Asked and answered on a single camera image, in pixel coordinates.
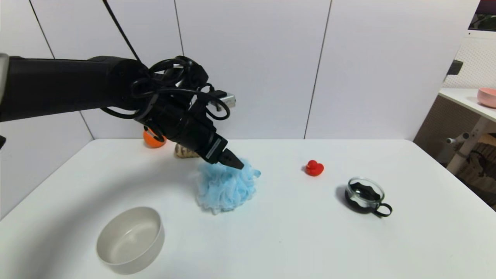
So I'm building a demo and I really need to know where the red rubber duck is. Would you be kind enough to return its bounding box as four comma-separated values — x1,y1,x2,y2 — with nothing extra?
305,160,324,177

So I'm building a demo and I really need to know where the beige round bowl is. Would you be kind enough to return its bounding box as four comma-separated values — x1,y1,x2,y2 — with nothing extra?
96,206,165,275

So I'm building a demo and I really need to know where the striped brown bread loaf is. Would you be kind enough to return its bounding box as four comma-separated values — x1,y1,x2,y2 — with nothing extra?
174,143,200,159

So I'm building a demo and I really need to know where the white side desk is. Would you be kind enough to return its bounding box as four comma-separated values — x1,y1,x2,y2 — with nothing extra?
438,88,496,175

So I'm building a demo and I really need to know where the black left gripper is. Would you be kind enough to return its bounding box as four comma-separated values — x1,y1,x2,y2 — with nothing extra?
169,110,245,170

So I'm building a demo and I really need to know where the black cable bundle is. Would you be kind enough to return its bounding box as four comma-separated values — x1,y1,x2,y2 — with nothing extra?
102,0,231,142

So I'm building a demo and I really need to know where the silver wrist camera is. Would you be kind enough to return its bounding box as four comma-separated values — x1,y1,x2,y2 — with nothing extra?
211,91,236,109

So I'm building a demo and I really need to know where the blue mesh bath loofah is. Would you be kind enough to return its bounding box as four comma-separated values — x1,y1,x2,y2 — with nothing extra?
196,157,261,215

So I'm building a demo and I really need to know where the dark monitor screen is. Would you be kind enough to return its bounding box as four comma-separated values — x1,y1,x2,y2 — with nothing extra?
468,0,496,32

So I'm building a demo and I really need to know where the pink bowl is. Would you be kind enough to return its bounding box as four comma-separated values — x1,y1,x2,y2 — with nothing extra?
477,88,496,109

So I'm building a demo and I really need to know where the white desk crank handle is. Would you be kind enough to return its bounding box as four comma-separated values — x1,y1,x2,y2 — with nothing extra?
446,133,470,145

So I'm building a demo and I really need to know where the white pegboard panel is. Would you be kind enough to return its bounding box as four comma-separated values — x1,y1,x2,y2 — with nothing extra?
442,31,496,90

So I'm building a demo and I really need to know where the orange fruit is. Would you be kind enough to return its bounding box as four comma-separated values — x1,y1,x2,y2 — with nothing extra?
143,130,167,148

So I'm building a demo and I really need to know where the glass cup with black holder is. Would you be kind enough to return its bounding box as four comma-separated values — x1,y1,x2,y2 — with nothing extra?
344,177,393,217

